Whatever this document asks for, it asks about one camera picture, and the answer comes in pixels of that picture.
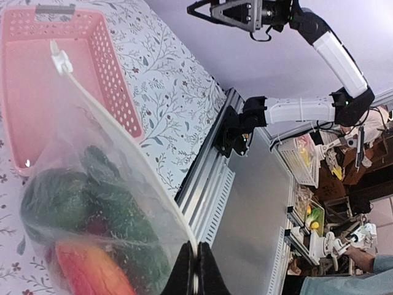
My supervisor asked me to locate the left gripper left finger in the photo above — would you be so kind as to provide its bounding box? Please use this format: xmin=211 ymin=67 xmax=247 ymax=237
xmin=161 ymin=242 xmax=195 ymax=295

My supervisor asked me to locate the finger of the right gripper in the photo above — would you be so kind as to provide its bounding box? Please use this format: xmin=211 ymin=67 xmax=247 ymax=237
xmin=187 ymin=0 xmax=215 ymax=18
xmin=210 ymin=1 xmax=257 ymax=31

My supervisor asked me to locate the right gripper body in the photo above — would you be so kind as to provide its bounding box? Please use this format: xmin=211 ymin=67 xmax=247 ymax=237
xmin=254 ymin=0 xmax=292 ymax=32

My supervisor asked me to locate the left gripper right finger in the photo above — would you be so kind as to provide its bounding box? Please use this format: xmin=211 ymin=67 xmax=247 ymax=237
xmin=196 ymin=242 xmax=230 ymax=295

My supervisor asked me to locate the red orange fake pepper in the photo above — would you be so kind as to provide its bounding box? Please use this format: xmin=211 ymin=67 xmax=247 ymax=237
xmin=55 ymin=240 xmax=136 ymax=294

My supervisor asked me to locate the clear zip top bag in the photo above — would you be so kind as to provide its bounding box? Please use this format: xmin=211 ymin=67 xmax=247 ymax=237
xmin=20 ymin=40 xmax=197 ymax=294

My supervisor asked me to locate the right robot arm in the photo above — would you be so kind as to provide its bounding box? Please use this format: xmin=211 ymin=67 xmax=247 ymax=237
xmin=187 ymin=1 xmax=375 ymax=135

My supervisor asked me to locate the green fake vegetable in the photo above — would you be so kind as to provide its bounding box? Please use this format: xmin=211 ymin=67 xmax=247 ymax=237
xmin=20 ymin=145 xmax=171 ymax=294

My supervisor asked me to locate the floral table mat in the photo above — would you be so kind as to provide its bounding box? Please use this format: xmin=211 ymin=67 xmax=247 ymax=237
xmin=1 ymin=1 xmax=226 ymax=294

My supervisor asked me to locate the pink plastic basket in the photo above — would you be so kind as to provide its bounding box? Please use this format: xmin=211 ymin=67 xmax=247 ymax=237
xmin=1 ymin=4 xmax=144 ymax=176

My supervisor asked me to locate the person in teal shirt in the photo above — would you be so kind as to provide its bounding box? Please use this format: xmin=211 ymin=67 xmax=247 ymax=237
xmin=299 ymin=245 xmax=393 ymax=295

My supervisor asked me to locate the aluminium front rail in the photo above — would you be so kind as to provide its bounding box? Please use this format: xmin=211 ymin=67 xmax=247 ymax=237
xmin=174 ymin=87 xmax=292 ymax=295

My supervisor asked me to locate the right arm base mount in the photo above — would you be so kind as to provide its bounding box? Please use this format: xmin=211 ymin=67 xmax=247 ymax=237
xmin=214 ymin=106 xmax=258 ymax=158

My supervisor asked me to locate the white wire basket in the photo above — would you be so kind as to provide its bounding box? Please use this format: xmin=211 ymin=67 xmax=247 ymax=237
xmin=278 ymin=134 xmax=320 ymax=189

